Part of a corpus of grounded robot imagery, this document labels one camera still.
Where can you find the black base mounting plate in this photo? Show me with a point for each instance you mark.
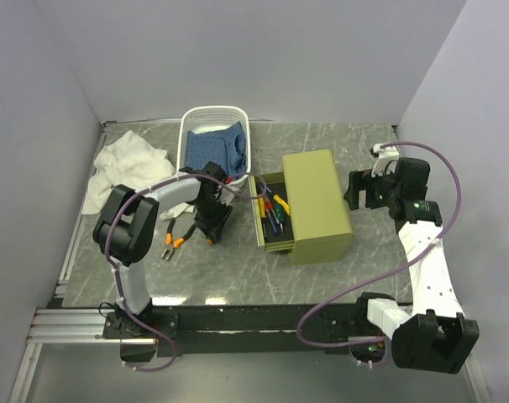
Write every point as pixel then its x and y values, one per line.
pixel 369 351

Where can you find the white cloth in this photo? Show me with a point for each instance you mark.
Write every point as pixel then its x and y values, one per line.
pixel 129 161

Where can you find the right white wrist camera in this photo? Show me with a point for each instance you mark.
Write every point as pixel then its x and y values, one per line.
pixel 386 158

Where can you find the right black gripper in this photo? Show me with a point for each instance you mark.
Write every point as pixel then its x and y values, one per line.
pixel 361 180

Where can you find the yellow short screwdriver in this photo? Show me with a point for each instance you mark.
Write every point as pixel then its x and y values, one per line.
pixel 261 207

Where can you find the yellow precision screwdriver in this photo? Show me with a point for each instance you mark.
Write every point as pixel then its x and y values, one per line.
pixel 282 202

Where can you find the aluminium frame rail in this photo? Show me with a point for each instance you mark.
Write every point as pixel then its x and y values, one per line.
pixel 69 325

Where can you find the olive green metal drawer box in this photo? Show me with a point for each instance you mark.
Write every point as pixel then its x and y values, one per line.
pixel 320 223

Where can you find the blue checkered cloth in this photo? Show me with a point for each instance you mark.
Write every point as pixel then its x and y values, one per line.
pixel 226 148

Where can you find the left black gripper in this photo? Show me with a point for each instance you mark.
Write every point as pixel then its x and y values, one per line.
pixel 214 227

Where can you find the orange handled pliers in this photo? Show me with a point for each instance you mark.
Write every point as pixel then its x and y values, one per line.
pixel 174 239

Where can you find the white plastic perforated basket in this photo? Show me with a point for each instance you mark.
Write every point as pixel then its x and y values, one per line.
pixel 213 118

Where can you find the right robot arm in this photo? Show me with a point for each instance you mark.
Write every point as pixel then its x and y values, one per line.
pixel 434 335

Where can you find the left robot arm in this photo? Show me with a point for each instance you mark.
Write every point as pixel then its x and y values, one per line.
pixel 125 230

